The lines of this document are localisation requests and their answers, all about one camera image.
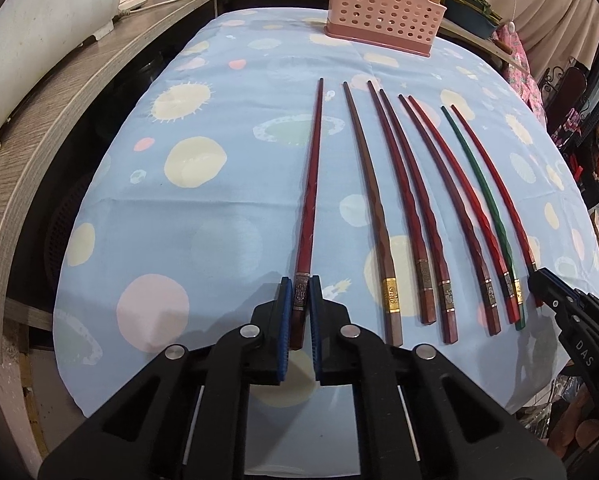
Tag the black iron chair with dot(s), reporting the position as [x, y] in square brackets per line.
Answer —
[567, 85]

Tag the brown chopstick gold band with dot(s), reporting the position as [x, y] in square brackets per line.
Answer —
[390, 291]

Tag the wooden counter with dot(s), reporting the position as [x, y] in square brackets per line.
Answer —
[44, 125]

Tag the dark red chopstick silver band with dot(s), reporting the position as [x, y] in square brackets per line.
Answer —
[447, 291]
[423, 271]
[490, 292]
[301, 290]

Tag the green chopstick gold band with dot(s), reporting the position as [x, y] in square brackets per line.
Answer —
[517, 290]

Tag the blue printed tablecloth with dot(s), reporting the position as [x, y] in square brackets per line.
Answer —
[204, 240]

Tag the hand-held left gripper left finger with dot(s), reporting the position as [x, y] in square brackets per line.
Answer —
[259, 350]

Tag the bright red chopstick silver band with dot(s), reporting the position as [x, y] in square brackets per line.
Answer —
[507, 282]

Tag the pink pineapple print cloth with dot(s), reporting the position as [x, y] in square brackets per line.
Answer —
[522, 72]

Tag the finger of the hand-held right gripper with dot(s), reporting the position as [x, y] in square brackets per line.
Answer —
[549, 287]

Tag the beige curtain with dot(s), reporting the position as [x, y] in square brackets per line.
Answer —
[544, 5]

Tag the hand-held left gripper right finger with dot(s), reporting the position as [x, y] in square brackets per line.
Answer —
[339, 350]

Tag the pink perforated plastic basket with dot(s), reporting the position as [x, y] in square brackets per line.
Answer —
[379, 5]

